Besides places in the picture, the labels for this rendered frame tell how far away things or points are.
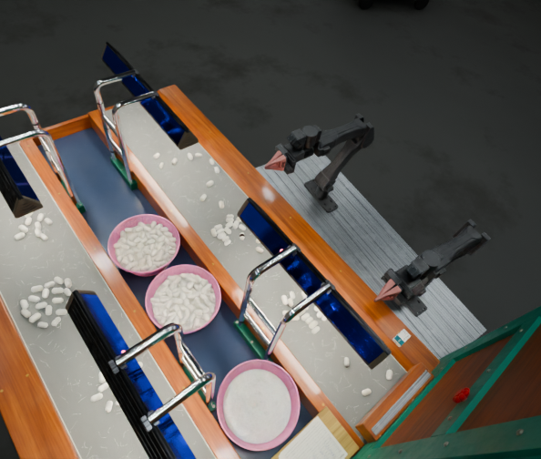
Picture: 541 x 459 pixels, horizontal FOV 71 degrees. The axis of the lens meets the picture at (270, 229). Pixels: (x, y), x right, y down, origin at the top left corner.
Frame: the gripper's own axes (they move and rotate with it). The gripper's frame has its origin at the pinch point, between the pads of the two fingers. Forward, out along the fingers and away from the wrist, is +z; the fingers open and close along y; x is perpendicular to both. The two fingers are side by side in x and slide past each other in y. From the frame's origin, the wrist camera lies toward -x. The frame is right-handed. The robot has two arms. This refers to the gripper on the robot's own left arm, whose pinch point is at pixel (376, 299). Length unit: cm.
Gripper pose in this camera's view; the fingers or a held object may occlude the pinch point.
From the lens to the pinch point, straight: 118.6
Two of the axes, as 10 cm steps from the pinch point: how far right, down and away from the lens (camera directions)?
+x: -1.2, 5.4, 8.3
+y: 5.5, 7.4, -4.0
